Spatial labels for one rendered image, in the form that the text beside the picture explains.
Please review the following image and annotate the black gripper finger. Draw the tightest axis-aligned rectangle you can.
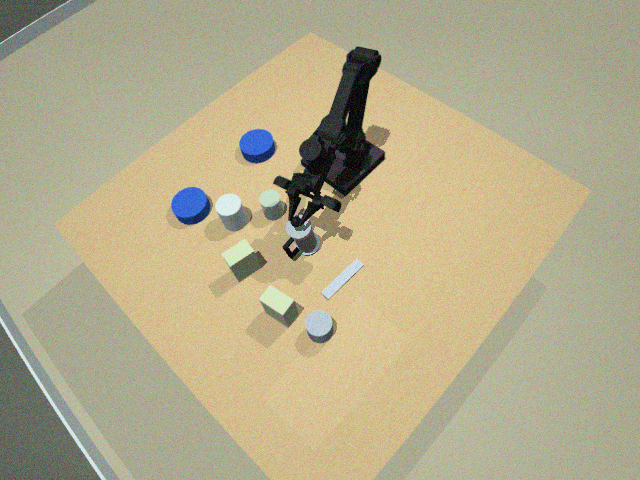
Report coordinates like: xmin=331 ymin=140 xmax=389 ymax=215
xmin=285 ymin=191 xmax=301 ymax=221
xmin=299 ymin=201 xmax=324 ymax=226

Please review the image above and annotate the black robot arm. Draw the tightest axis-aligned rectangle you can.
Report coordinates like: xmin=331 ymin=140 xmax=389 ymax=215
xmin=290 ymin=46 xmax=381 ymax=193

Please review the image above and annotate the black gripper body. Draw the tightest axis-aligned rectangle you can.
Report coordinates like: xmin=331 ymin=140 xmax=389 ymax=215
xmin=273 ymin=165 xmax=341 ymax=212

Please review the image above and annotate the white cylinder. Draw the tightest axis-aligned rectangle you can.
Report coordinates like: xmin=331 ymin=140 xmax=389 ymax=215
xmin=215 ymin=193 xmax=247 ymax=231

